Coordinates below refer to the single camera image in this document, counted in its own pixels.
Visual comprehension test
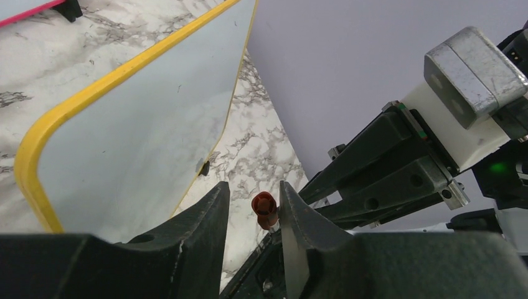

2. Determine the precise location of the black yellow whiteboard stand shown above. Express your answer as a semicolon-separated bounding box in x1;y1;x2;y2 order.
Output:
196;159;210;176

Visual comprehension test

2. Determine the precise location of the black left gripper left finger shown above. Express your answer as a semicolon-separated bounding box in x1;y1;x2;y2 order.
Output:
1;181;230;298

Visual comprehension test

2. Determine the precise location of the white rainbow marker pen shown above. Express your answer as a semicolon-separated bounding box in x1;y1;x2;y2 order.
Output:
265;219;280;234

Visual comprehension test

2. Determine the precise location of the black pink whiteboard stand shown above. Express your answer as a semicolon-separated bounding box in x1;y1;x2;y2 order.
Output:
52;0;83;22

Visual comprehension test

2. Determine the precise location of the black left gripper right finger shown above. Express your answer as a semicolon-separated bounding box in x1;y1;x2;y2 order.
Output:
280;181;527;298

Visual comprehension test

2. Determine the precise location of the brown marker cap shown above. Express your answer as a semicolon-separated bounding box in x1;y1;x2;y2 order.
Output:
251;191;279;230

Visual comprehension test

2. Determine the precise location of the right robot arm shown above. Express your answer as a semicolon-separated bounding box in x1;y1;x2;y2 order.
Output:
299;26;527;257

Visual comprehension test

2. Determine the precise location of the yellow framed whiteboard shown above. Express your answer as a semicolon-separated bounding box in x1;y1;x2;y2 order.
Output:
14;1;258;242

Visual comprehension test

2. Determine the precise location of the pink framed whiteboard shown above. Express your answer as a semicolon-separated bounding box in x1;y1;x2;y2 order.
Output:
1;0;65;27

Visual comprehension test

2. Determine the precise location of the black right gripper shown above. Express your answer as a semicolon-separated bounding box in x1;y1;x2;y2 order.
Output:
299;101;469;230

